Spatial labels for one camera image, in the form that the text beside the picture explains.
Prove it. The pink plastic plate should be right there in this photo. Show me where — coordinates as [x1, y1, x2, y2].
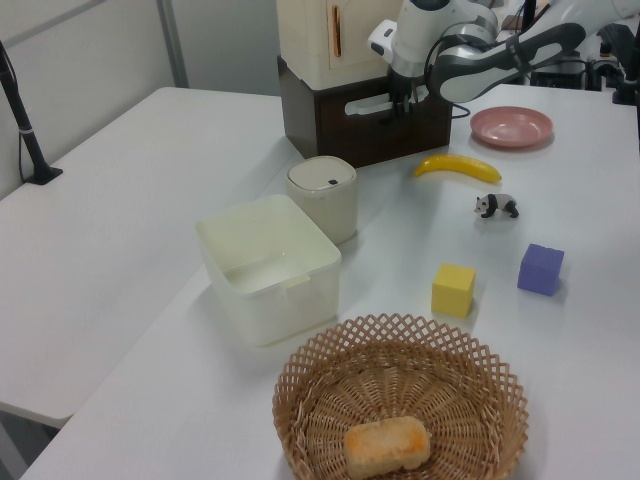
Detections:
[469, 105, 556, 149]

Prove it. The purple foam cube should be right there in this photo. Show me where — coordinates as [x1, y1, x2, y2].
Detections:
[515, 242, 566, 298]

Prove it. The dark background equipment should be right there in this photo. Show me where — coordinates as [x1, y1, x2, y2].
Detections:
[528, 53, 602, 92]

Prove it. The open white plastic bin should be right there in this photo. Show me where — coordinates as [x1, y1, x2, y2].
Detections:
[195, 193, 343, 348]

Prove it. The cream plastic storage box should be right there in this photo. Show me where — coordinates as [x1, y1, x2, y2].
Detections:
[276, 0, 402, 92]

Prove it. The dark drawer with white handle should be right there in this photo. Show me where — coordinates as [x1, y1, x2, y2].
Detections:
[315, 81, 454, 168]

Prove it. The woven wicker basket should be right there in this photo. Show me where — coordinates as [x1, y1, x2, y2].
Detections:
[271, 312, 531, 480]

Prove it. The yellow foam cube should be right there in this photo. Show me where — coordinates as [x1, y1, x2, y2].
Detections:
[430, 262, 477, 318]

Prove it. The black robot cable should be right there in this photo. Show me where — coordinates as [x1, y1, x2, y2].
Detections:
[423, 37, 473, 120]

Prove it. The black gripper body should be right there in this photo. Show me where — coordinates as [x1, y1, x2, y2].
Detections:
[388, 67, 420, 105]

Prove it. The black clamp stand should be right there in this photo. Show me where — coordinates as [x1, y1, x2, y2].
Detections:
[596, 21, 640, 107]

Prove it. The yellow toy banana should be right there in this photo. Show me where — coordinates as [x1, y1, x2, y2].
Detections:
[412, 153, 503, 184]

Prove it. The black camera stand pole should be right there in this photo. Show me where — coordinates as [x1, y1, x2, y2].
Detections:
[0, 38, 65, 188]

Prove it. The toy bread loaf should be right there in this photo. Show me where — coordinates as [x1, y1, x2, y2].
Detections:
[343, 415, 433, 479]

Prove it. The small beige lidded trash can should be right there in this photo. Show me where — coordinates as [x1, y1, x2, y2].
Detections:
[285, 155, 359, 246]

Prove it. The dark wood drawer cabinet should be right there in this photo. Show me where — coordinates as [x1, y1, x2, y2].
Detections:
[276, 54, 455, 169]

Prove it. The panda figurine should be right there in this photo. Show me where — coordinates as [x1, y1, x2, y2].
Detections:
[473, 192, 521, 222]

